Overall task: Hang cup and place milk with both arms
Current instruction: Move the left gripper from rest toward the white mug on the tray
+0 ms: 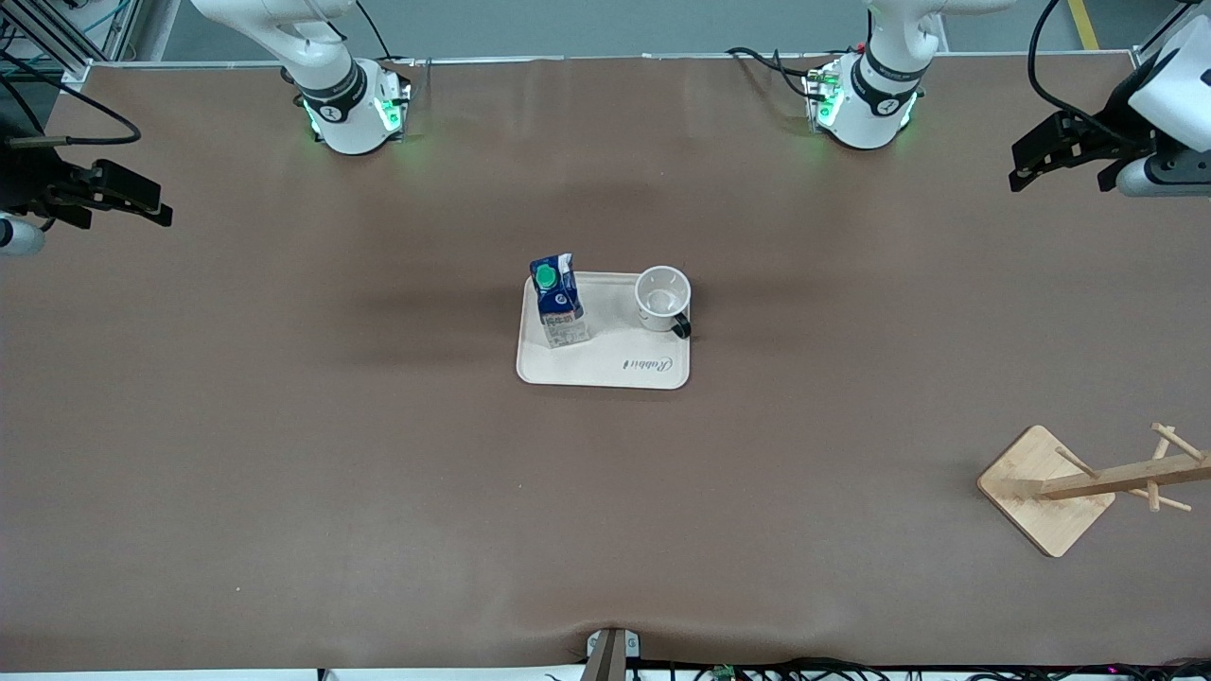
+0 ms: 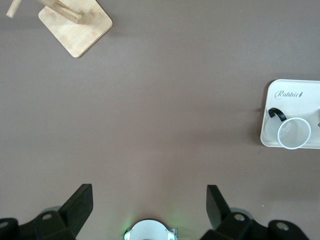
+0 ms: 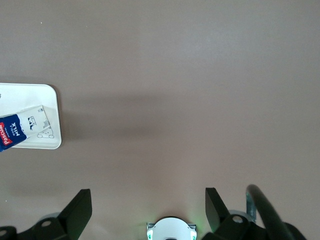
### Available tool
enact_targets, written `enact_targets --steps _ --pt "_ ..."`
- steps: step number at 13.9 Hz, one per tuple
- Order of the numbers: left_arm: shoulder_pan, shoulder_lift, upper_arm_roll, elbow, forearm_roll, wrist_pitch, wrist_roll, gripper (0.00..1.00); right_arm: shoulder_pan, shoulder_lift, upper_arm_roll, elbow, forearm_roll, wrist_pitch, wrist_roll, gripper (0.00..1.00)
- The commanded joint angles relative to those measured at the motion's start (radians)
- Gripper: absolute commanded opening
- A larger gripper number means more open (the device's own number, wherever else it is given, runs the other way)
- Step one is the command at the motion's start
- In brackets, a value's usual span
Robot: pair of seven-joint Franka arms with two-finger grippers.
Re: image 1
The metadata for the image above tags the white cup black handle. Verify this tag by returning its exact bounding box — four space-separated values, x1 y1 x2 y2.
634 266 693 340

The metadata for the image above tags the blue milk carton green cap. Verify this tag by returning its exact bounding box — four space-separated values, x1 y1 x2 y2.
529 253 590 349

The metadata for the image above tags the wooden cup rack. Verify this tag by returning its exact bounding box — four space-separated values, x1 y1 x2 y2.
976 422 1211 559

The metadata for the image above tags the brown table cover sheet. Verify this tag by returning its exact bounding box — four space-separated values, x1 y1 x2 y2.
0 55 1211 674

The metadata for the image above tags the cream rabbit print tray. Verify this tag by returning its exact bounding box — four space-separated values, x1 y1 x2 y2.
516 271 692 390

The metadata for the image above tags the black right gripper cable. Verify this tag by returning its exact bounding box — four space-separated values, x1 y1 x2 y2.
0 52 143 148

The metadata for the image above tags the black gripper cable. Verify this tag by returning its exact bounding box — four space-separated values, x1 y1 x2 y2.
0 52 143 148
1027 0 1150 143

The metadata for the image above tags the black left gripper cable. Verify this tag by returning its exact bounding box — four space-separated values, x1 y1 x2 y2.
1027 0 1150 143

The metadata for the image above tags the aluminium frame post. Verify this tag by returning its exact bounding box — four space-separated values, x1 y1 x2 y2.
1135 0 1195 62
0 0 143 86

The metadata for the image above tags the black right arm base cable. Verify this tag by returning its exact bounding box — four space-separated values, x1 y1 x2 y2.
355 0 417 67

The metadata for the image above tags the black arm base cable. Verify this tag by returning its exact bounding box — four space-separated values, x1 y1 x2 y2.
355 0 417 67
727 45 819 103

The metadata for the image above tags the black left arm base cable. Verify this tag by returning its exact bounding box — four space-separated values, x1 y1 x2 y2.
727 45 819 103

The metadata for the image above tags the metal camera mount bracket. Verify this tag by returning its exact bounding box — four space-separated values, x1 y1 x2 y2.
582 627 642 681

